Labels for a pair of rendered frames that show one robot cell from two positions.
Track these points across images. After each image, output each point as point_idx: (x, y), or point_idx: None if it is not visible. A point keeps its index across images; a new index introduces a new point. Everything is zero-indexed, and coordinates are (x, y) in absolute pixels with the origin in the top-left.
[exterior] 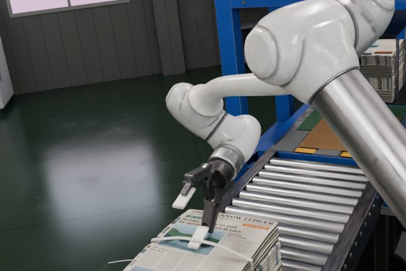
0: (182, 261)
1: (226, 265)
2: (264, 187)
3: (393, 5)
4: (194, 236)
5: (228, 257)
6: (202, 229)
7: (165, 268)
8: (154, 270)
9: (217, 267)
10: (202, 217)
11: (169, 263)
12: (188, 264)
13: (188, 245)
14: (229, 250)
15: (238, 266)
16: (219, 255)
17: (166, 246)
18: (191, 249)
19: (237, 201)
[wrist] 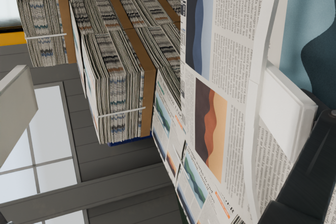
0: (242, 44)
1: (243, 180)
2: None
3: None
4: (268, 85)
5: (272, 193)
6: (284, 123)
7: (220, 4)
8: None
9: (237, 154)
10: (306, 142)
11: (232, 5)
12: (236, 68)
13: (251, 59)
14: (251, 208)
15: (244, 209)
16: (276, 166)
17: None
18: (291, 62)
19: None
